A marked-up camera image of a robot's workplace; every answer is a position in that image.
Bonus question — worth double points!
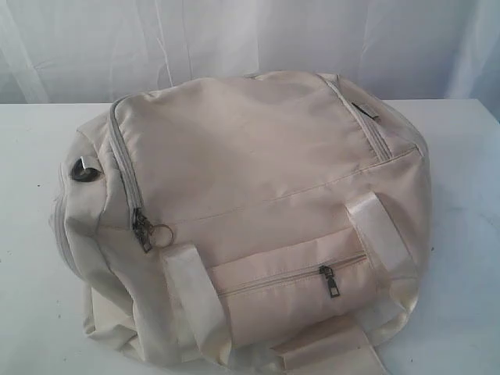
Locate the cream fabric duffel bag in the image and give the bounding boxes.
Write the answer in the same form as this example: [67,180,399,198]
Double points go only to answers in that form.
[52,72,432,374]

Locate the metal key ring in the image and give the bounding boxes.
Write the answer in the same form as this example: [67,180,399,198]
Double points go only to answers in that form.
[155,223,176,248]

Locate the white backdrop curtain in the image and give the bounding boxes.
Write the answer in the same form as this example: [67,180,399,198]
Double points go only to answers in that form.
[1,1,499,112]

